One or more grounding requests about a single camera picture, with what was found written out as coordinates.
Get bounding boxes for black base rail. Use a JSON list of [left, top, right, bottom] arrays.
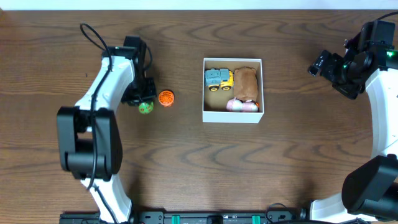
[[58, 202, 312, 224]]

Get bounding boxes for brown plush toy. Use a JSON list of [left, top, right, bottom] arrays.
[[233, 67, 258, 101]]

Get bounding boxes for green ball with red numbers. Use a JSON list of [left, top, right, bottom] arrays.
[[139, 101, 154, 114]]

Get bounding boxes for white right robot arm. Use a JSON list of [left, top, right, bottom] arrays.
[[309, 49, 397, 223]]

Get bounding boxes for white cardboard box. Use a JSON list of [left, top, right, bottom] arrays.
[[202, 58, 264, 124]]

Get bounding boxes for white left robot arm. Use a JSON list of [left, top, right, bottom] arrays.
[[57, 45, 156, 223]]

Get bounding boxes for orange ribbed round toy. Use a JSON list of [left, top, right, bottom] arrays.
[[158, 90, 175, 107]]

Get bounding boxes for pink pig toy figure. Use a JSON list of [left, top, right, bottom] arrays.
[[226, 98, 259, 113]]

